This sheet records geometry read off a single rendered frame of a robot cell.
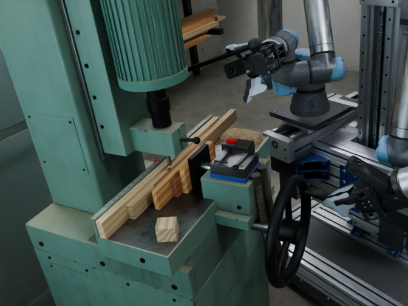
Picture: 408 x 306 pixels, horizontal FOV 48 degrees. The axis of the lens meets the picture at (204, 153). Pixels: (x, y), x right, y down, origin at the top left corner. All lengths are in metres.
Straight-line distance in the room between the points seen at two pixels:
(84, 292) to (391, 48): 1.22
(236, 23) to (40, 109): 3.94
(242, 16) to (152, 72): 3.99
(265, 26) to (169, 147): 0.64
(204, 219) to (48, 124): 0.51
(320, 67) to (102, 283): 0.90
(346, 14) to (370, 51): 2.85
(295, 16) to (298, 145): 3.08
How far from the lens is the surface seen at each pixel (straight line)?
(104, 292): 1.42
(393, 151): 1.23
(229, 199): 1.16
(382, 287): 1.94
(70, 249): 1.39
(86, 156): 1.29
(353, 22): 4.50
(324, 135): 1.84
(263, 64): 1.26
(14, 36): 1.29
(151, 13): 1.05
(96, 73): 1.19
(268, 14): 1.62
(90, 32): 1.16
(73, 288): 1.52
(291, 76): 1.45
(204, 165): 1.22
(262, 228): 1.22
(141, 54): 1.07
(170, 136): 1.17
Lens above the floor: 1.56
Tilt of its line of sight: 28 degrees down
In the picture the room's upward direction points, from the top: 8 degrees counter-clockwise
